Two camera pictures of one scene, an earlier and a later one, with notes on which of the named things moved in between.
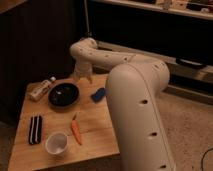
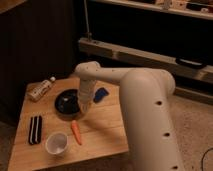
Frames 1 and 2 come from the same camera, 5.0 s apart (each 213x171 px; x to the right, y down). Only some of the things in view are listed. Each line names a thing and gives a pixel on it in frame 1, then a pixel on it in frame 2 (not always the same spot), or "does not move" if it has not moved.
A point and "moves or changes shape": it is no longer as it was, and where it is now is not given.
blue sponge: (99, 94) does not move
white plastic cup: (56, 143) does not move
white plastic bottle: (36, 90) does not move
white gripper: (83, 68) → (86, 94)
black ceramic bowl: (64, 95) moves or changes shape
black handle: (190, 62) does not move
